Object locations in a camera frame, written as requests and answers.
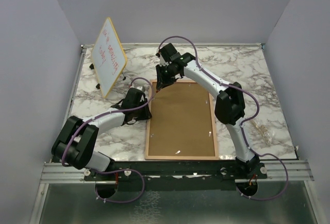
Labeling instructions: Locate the small yellow-framed whiteboard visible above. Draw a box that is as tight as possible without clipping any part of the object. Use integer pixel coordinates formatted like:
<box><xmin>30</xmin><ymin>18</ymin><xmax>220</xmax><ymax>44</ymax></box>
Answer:
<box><xmin>91</xmin><ymin>17</ymin><xmax>127</xmax><ymax>98</ymax></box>

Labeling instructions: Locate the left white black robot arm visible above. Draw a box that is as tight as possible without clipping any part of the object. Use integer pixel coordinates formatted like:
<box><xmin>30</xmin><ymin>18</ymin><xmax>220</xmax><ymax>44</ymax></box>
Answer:
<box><xmin>51</xmin><ymin>87</ymin><xmax>152</xmax><ymax>180</ymax></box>

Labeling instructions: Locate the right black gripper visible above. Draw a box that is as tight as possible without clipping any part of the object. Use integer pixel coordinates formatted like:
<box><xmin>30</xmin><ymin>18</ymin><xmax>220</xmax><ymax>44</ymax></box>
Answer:
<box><xmin>155</xmin><ymin>64</ymin><xmax>178</xmax><ymax>90</ymax></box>

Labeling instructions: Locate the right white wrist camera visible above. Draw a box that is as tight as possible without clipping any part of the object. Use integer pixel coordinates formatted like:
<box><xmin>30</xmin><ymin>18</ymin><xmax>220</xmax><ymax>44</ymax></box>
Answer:
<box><xmin>158</xmin><ymin>54</ymin><xmax>167</xmax><ymax>66</ymax></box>

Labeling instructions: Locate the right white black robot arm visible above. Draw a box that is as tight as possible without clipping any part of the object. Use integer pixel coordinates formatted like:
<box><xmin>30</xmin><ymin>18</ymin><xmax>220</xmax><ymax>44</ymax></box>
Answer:
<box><xmin>156</xmin><ymin>43</ymin><xmax>260</xmax><ymax>178</ymax></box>

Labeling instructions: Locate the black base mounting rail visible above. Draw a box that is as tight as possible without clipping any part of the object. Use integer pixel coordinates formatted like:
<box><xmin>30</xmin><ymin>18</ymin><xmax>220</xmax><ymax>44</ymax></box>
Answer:
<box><xmin>84</xmin><ymin>160</ymin><xmax>267</xmax><ymax>191</ymax></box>

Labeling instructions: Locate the pink picture frame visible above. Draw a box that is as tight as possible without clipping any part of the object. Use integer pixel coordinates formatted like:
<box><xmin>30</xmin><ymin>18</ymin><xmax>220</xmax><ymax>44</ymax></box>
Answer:
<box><xmin>145</xmin><ymin>80</ymin><xmax>219</xmax><ymax>160</ymax></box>

